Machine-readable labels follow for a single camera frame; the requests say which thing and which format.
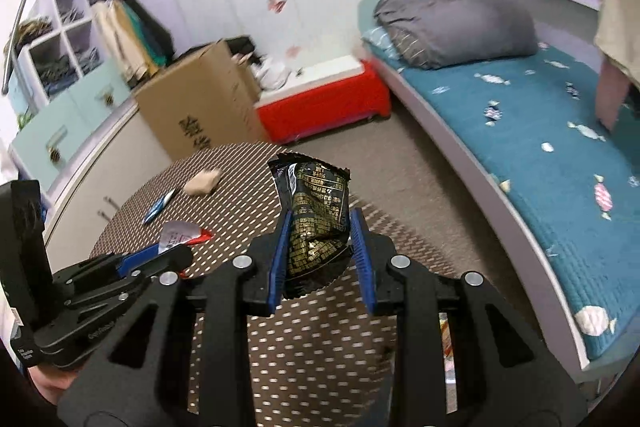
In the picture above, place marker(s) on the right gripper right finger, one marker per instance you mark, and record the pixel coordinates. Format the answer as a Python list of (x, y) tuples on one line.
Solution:
[(463, 356)]

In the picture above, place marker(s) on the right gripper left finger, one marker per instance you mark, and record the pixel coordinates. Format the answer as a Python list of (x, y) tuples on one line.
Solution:
[(179, 356)]

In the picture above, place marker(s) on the red white wrapper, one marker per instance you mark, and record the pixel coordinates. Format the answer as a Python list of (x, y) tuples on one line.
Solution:
[(176, 233)]

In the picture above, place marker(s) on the black gold snack wrapper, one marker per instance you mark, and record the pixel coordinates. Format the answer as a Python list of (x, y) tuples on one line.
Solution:
[(316, 193)]

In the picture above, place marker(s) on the operator left hand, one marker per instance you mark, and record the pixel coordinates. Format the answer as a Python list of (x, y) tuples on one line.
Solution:
[(51, 382)]

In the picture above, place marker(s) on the crumpled white tissue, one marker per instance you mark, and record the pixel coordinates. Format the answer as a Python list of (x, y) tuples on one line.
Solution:
[(594, 321)]

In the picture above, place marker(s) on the brown dotted tablecloth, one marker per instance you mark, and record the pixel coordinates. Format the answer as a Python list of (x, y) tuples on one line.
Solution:
[(321, 360)]

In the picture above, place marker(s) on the blue white tube wrapper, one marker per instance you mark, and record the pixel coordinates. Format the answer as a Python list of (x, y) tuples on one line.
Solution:
[(158, 207)]

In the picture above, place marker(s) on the mint drawer cabinet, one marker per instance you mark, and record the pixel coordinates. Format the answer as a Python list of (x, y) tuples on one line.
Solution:
[(84, 139)]

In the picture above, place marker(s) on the beige folded cloth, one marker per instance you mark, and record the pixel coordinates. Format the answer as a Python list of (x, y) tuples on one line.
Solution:
[(203, 183)]

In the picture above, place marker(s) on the large cardboard box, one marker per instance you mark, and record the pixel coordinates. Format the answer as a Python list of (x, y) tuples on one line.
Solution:
[(200, 102)]

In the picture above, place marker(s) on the teal bed mattress cover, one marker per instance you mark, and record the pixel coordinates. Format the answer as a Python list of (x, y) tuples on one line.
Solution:
[(530, 123)]

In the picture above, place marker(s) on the white plastic bag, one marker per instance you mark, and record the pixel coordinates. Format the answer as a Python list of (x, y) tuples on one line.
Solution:
[(271, 74)]

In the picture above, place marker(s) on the red storage bench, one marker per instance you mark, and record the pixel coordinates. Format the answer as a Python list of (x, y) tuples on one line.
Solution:
[(329, 106)]

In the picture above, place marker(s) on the grey folded duvet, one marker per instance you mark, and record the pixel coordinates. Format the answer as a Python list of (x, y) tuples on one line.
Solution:
[(433, 34)]

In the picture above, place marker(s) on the person in beige shirt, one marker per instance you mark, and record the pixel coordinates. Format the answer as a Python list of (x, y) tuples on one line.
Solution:
[(617, 38)]

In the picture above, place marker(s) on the white bed frame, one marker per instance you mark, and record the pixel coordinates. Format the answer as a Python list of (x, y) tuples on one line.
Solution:
[(430, 180)]

